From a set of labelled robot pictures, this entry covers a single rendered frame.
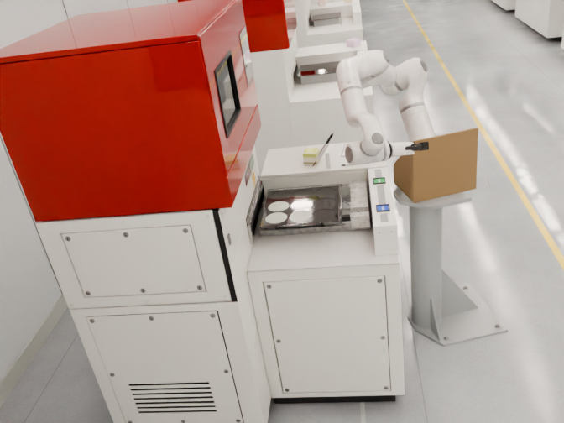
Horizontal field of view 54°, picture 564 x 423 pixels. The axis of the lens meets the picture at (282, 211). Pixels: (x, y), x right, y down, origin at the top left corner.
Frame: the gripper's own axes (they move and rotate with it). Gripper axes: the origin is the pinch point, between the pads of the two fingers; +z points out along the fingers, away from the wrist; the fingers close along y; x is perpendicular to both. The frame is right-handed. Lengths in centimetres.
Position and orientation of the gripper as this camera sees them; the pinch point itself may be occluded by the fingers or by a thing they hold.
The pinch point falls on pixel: (419, 145)
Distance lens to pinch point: 230.1
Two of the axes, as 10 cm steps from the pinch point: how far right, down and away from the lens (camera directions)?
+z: 9.3, -1.5, 3.4
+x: -1.0, -9.8, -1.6
